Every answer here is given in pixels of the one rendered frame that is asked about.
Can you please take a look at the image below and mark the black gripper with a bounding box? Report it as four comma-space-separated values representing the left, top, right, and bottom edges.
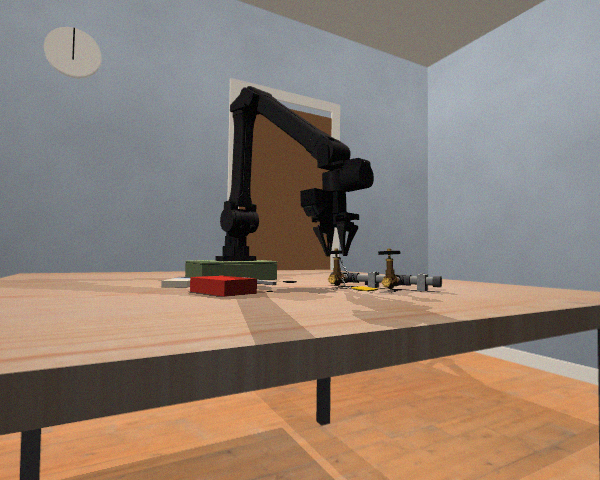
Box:
312, 207, 359, 257

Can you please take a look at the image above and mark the yellow tag with silver chain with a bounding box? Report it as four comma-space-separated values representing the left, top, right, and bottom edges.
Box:
341, 268, 378, 291

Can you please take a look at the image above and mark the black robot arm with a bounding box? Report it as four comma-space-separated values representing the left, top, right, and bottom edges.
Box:
216, 86, 374, 261

